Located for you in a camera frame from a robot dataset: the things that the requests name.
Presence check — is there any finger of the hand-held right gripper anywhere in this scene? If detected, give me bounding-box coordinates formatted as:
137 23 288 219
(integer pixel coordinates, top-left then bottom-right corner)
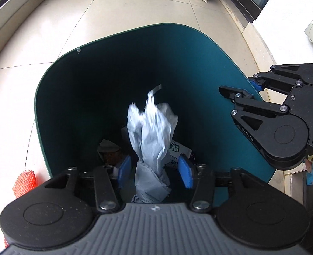
247 63 310 96
218 85 290 149

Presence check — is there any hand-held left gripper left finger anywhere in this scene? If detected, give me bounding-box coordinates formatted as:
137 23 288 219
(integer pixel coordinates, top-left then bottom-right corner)
44 155 132 213

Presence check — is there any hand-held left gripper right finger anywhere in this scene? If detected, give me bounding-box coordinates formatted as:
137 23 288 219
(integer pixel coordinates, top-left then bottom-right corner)
178 154 274 214

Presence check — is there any grey paper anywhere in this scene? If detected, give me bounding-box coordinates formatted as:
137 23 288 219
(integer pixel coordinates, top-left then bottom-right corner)
127 84 178 204

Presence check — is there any teal trash bin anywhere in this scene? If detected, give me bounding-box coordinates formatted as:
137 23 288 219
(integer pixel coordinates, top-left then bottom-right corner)
34 23 277 208

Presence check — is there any white printed packaging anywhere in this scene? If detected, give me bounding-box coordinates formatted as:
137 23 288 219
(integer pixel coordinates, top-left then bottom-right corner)
168 139 192 166

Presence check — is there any orange foam fruit net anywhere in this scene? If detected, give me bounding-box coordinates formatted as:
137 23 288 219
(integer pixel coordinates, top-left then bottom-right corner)
12 169 37 198

